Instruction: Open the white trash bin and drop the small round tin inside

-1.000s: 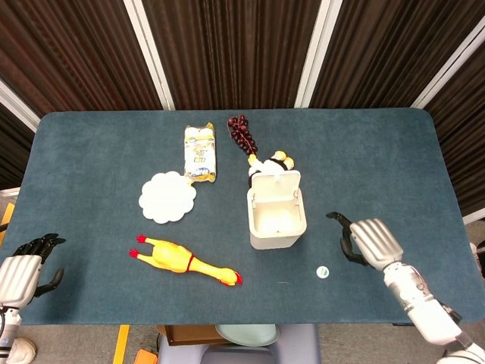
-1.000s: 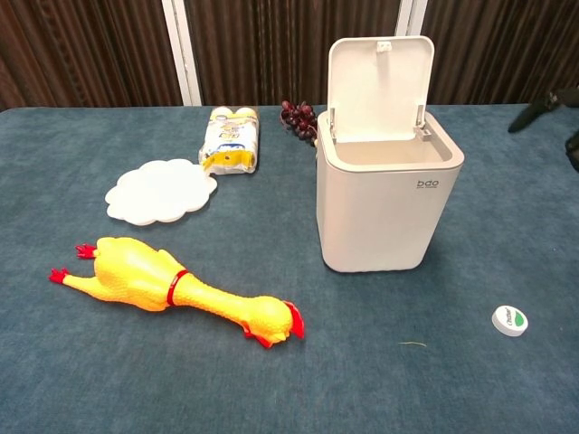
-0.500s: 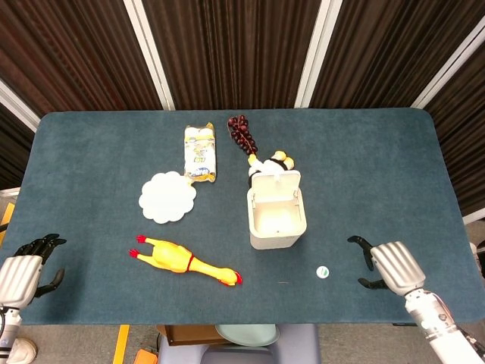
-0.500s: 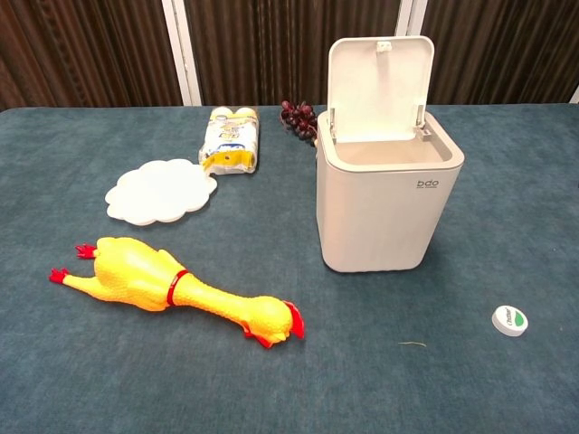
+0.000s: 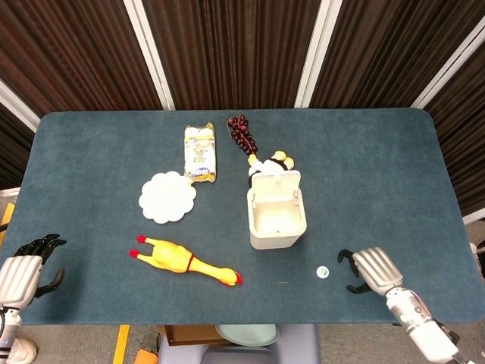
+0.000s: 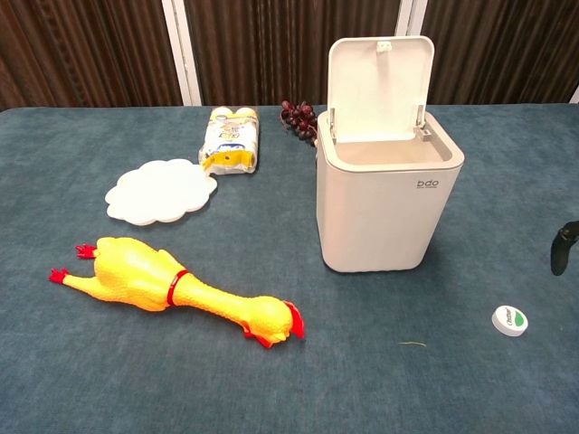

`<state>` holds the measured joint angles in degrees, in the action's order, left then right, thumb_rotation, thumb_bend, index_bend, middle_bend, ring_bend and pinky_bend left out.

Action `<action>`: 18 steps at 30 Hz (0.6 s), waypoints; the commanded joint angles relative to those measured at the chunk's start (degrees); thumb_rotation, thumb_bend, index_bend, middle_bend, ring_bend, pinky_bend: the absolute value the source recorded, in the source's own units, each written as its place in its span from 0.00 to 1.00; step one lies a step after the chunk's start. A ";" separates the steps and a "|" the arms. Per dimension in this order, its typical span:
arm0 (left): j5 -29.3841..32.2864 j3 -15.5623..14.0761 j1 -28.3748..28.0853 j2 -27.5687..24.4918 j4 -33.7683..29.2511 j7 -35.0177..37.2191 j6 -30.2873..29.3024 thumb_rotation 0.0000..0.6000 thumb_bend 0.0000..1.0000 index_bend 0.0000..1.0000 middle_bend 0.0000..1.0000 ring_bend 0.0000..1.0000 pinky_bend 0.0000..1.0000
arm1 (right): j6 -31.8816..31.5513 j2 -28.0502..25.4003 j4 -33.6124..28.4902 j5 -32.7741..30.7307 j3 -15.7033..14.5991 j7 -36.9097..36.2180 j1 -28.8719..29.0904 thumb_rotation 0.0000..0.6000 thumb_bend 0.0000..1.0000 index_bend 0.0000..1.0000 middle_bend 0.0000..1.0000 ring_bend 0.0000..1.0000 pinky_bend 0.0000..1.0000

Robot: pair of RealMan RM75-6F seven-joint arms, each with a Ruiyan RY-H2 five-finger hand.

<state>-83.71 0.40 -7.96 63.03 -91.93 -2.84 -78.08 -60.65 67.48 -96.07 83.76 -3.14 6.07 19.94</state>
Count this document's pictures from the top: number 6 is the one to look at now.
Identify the white trash bin lid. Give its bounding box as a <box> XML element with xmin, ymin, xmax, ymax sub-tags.
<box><xmin>315</xmin><ymin>34</ymin><xmax>466</xmax><ymax>275</ymax></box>

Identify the yellow rubber chicken toy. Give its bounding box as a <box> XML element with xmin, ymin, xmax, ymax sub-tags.
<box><xmin>48</xmin><ymin>235</ymin><xmax>307</xmax><ymax>350</ymax></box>

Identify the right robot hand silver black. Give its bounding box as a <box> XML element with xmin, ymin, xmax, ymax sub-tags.
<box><xmin>550</xmin><ymin>220</ymin><xmax>579</xmax><ymax>278</ymax></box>

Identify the dark red grape bunch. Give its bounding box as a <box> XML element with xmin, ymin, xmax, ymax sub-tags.
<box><xmin>279</xmin><ymin>99</ymin><xmax>319</xmax><ymax>148</ymax></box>

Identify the small white round container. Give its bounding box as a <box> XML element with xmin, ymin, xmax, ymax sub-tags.
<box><xmin>490</xmin><ymin>304</ymin><xmax>529</xmax><ymax>338</ymax></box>

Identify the blue felt table cover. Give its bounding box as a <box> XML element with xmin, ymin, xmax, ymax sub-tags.
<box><xmin>0</xmin><ymin>103</ymin><xmax>579</xmax><ymax>434</ymax></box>

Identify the white scalloped tray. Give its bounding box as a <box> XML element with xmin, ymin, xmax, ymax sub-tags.
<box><xmin>104</xmin><ymin>158</ymin><xmax>219</xmax><ymax>226</ymax></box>

